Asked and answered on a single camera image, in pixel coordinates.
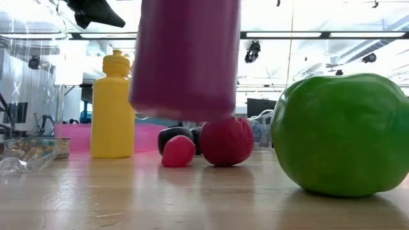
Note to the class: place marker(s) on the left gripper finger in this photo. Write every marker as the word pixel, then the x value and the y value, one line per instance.
pixel 102 14

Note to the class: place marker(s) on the magenta squeeze bottle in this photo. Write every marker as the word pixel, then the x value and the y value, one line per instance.
pixel 185 64

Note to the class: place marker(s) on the clear bottle white cap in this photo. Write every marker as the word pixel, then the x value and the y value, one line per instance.
pixel 28 96

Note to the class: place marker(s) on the yellow squeeze bottle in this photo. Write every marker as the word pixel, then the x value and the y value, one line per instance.
pixel 112 121

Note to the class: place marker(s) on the dark purple toy plum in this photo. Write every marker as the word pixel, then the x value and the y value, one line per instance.
pixel 172 131

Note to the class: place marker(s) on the blue label tin can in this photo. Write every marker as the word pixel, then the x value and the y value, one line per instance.
pixel 256 132
pixel 64 148

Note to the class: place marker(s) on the pink plastic tray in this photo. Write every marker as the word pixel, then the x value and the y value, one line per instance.
pixel 147 140

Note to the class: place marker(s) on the black ceiling spotlight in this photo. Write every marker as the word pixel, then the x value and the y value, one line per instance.
pixel 339 73
pixel 253 51
pixel 369 57

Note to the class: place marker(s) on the small red toy strawberry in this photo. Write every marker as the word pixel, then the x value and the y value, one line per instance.
pixel 177 153

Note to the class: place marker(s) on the large red toy strawberry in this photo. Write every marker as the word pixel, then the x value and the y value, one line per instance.
pixel 227 143

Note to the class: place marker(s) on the black computer monitor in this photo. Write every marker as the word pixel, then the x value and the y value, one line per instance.
pixel 260 107

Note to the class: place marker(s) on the clear plastic bin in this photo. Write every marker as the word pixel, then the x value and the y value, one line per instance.
pixel 266 134

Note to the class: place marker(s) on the black overhead light bar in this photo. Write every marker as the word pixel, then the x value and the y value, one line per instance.
pixel 325 34

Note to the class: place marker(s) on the green toy apple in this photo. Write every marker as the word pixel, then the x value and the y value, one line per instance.
pixel 338 137

